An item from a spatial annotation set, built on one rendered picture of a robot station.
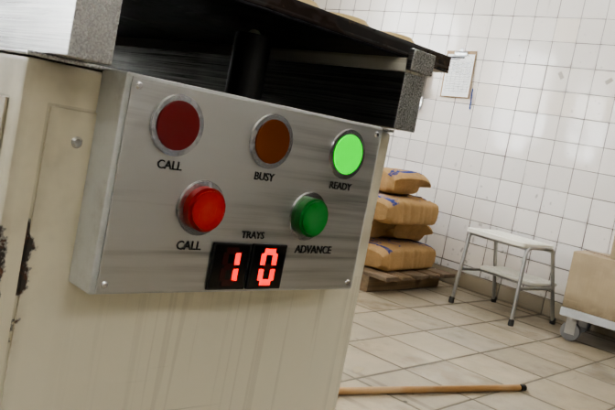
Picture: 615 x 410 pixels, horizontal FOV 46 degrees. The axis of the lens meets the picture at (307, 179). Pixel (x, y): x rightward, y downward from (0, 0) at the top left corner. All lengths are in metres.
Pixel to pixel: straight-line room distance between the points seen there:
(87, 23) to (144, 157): 0.09
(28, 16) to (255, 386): 0.33
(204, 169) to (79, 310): 0.12
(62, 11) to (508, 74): 4.49
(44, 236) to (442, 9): 4.84
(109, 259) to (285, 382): 0.23
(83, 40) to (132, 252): 0.13
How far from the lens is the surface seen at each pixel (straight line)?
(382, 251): 4.12
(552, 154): 4.64
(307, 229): 0.54
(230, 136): 0.49
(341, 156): 0.56
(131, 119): 0.45
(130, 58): 0.97
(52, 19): 0.46
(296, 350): 0.63
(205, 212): 0.48
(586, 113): 4.59
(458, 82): 5.00
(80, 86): 0.47
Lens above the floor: 0.82
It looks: 4 degrees down
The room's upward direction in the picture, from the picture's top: 11 degrees clockwise
